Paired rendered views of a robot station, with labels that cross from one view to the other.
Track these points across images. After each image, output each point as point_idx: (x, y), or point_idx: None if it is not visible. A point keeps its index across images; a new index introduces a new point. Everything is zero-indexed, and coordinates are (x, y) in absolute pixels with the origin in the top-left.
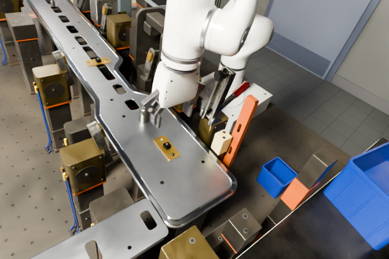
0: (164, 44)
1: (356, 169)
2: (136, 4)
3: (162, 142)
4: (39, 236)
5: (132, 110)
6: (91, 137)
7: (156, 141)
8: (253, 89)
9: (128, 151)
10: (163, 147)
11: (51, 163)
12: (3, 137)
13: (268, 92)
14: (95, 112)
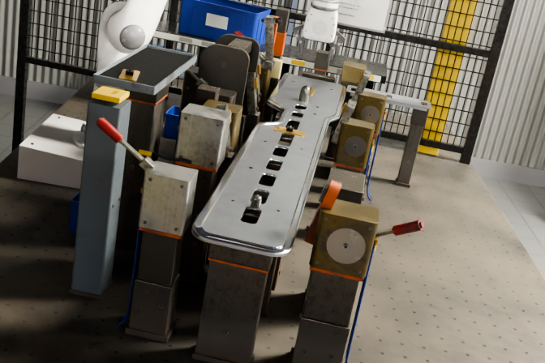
0: None
1: (259, 14)
2: (155, 106)
3: None
4: (393, 208)
5: (305, 105)
6: None
7: (312, 93)
8: (58, 125)
9: (336, 100)
10: (311, 91)
11: None
12: (396, 272)
13: (51, 115)
14: (336, 117)
